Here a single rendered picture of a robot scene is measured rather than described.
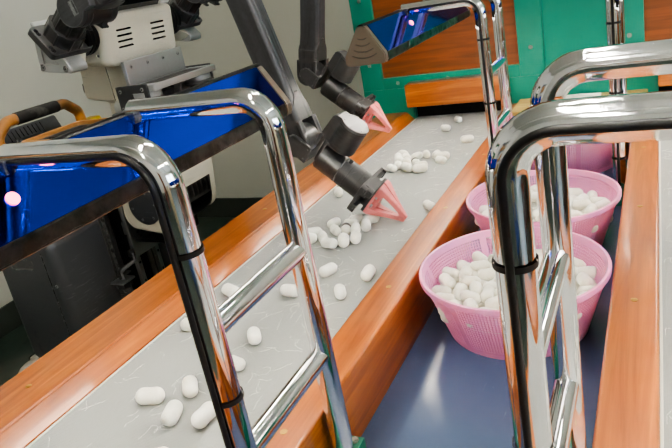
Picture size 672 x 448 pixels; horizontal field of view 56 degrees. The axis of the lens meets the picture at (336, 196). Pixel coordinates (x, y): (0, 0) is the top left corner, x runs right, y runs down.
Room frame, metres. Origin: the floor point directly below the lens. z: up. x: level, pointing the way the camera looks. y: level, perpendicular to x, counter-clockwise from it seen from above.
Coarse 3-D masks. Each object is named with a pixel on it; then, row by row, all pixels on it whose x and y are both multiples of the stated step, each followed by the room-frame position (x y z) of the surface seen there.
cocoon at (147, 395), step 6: (138, 390) 0.70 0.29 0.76; (144, 390) 0.69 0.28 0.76; (150, 390) 0.69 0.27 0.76; (156, 390) 0.69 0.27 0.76; (162, 390) 0.69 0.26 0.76; (138, 396) 0.69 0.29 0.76; (144, 396) 0.69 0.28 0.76; (150, 396) 0.69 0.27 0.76; (156, 396) 0.68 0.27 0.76; (162, 396) 0.69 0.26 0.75; (138, 402) 0.69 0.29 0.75; (144, 402) 0.69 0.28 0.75; (150, 402) 0.68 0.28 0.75; (156, 402) 0.68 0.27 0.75
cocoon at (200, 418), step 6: (210, 402) 0.64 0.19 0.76; (204, 408) 0.63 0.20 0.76; (210, 408) 0.64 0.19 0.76; (192, 414) 0.63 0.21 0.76; (198, 414) 0.62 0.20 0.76; (204, 414) 0.63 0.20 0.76; (210, 414) 0.63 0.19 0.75; (192, 420) 0.62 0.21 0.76; (198, 420) 0.62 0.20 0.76; (204, 420) 0.62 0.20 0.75; (210, 420) 0.63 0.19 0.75; (198, 426) 0.62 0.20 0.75; (204, 426) 0.62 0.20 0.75
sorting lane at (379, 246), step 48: (432, 144) 1.63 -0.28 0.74; (480, 144) 1.54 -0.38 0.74; (432, 192) 1.26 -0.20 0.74; (384, 240) 1.06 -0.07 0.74; (192, 336) 0.85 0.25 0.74; (240, 336) 0.82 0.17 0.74; (288, 336) 0.79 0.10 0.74; (144, 384) 0.74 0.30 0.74; (240, 384) 0.70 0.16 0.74; (48, 432) 0.68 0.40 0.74; (96, 432) 0.66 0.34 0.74; (144, 432) 0.64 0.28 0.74; (192, 432) 0.62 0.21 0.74
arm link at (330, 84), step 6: (330, 72) 1.62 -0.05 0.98; (330, 78) 1.63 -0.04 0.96; (324, 84) 1.62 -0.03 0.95; (330, 84) 1.62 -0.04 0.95; (336, 84) 1.62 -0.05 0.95; (342, 84) 1.62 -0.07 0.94; (324, 90) 1.62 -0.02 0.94; (330, 90) 1.61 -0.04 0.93; (336, 90) 1.61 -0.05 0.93; (342, 90) 1.61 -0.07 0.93; (330, 96) 1.62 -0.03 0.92; (336, 96) 1.61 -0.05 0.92
